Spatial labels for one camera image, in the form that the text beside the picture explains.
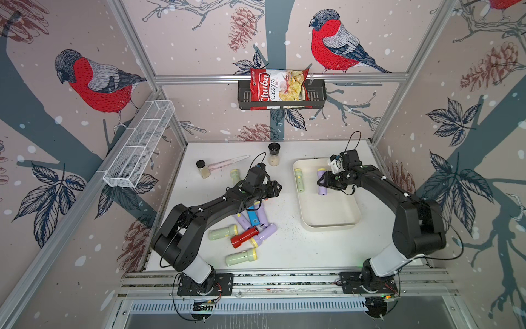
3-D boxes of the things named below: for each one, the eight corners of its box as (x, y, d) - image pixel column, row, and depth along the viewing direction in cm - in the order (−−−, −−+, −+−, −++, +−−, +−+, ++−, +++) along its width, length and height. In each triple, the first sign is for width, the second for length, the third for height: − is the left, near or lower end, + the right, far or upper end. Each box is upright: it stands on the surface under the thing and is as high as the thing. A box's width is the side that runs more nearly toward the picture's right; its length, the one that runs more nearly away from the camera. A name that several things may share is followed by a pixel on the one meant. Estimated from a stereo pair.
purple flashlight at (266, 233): (258, 245, 83) (258, 244, 82) (253, 240, 85) (253, 238, 83) (277, 229, 88) (277, 227, 86) (272, 224, 89) (272, 221, 88)
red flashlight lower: (234, 249, 83) (233, 247, 81) (230, 240, 85) (229, 238, 83) (260, 236, 86) (260, 233, 84) (256, 228, 89) (256, 225, 87)
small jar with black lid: (200, 179, 107) (194, 167, 99) (202, 171, 110) (197, 160, 103) (209, 179, 107) (204, 167, 99) (211, 171, 110) (206, 160, 103)
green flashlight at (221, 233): (210, 241, 85) (208, 239, 83) (209, 231, 88) (208, 229, 86) (239, 235, 87) (238, 232, 85) (238, 225, 89) (237, 223, 87)
